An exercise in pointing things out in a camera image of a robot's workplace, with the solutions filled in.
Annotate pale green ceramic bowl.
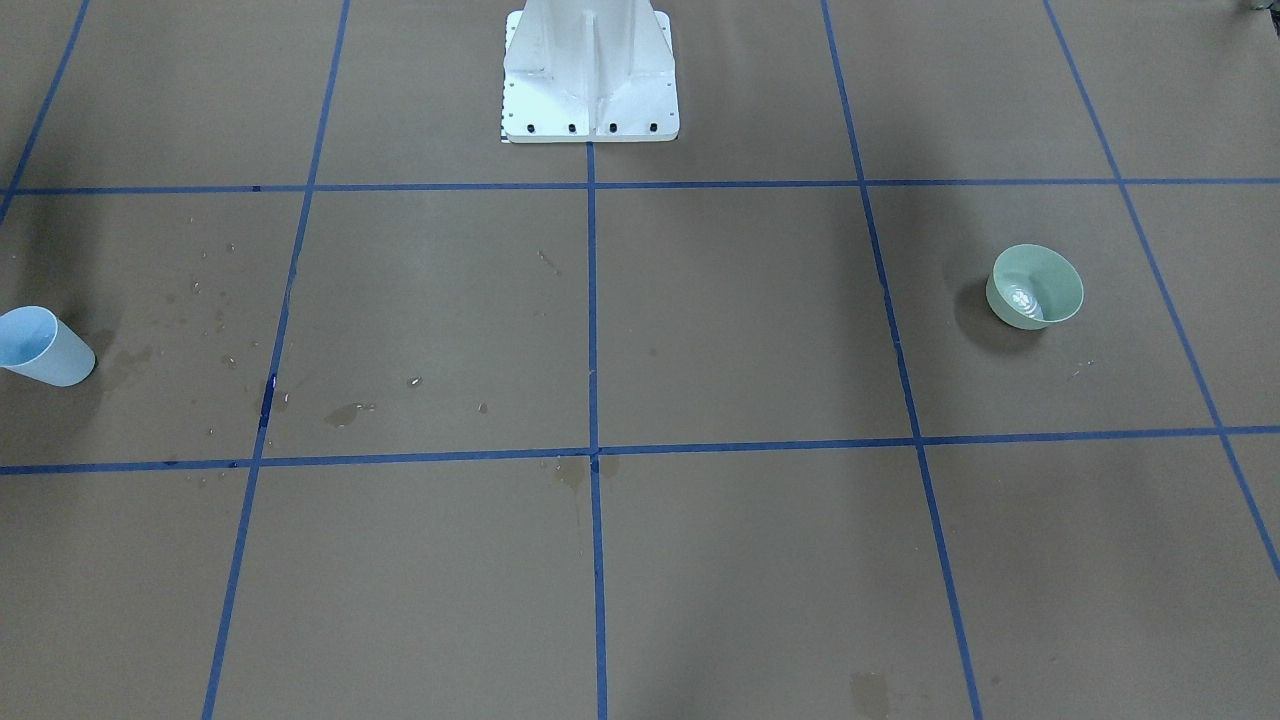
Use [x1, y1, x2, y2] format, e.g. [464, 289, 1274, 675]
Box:
[986, 243, 1085, 331]

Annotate light blue plastic cup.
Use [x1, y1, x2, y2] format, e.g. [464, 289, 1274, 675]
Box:
[1, 306, 97, 387]

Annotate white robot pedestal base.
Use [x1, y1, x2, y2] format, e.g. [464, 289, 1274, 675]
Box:
[500, 1, 681, 143]

